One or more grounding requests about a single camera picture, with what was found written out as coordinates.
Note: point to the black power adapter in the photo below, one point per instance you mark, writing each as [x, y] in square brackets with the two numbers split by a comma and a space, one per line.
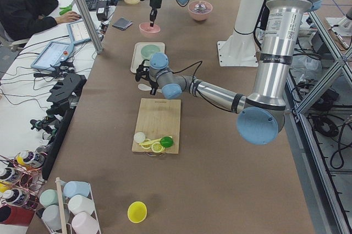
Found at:
[102, 13]

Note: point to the green stacked bowls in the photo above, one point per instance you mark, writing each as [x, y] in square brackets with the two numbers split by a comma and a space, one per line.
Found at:
[149, 50]

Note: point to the wooden rack pole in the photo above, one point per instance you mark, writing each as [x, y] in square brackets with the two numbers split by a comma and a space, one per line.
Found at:
[61, 205]

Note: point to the yellow plastic cup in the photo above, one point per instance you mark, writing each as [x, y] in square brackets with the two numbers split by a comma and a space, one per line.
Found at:
[137, 212]

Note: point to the black tool holder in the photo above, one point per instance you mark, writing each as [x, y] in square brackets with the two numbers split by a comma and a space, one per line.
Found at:
[62, 91]

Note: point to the small pink bowl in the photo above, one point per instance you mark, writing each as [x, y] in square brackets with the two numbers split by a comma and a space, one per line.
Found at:
[149, 31]

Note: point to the grey cup on rack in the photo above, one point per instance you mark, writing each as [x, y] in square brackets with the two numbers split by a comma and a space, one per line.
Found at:
[51, 216]

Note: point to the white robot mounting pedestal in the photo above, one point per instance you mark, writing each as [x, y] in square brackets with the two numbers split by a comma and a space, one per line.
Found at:
[239, 50]

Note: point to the white garlic bulb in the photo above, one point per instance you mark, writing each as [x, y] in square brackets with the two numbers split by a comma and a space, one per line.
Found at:
[139, 137]

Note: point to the person in black hoodie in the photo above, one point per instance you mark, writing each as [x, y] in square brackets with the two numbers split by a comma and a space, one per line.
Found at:
[23, 18]

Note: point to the white cup on rack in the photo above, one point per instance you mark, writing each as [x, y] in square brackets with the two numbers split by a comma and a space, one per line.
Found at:
[80, 203]

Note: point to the mint cup on rack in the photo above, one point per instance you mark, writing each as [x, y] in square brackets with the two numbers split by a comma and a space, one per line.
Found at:
[48, 197]

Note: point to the green lime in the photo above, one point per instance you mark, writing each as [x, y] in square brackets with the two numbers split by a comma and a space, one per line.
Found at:
[167, 141]

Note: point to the cream rabbit tray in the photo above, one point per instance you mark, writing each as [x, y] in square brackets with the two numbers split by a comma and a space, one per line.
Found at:
[137, 58]

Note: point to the yellow paint bottle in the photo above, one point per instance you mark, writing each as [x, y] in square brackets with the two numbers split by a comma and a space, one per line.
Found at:
[31, 159]

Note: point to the pink cup on rack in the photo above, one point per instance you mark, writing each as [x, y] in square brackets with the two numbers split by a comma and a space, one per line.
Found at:
[84, 223]

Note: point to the blue teach pendant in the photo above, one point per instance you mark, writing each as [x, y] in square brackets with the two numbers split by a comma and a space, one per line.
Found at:
[53, 55]

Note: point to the blue cup on rack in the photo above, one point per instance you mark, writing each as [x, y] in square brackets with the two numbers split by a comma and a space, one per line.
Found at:
[73, 188]

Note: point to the metal ice scoop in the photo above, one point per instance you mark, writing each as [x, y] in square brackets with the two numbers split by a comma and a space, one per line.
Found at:
[200, 8]

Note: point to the yellow plastic knife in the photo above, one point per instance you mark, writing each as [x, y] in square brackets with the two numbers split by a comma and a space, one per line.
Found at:
[150, 142]

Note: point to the large pink bowl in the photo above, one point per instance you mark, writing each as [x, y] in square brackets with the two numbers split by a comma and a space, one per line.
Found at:
[199, 16]

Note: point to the grey folded cloth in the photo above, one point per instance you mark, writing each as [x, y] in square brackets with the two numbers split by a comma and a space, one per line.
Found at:
[122, 24]

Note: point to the white ceramic spoon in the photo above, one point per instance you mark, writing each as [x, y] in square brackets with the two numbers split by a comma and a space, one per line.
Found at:
[144, 87]

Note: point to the aluminium frame post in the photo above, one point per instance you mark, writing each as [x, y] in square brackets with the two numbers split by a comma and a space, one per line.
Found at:
[83, 9]

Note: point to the lemon slice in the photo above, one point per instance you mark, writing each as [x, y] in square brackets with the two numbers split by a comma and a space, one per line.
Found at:
[157, 147]

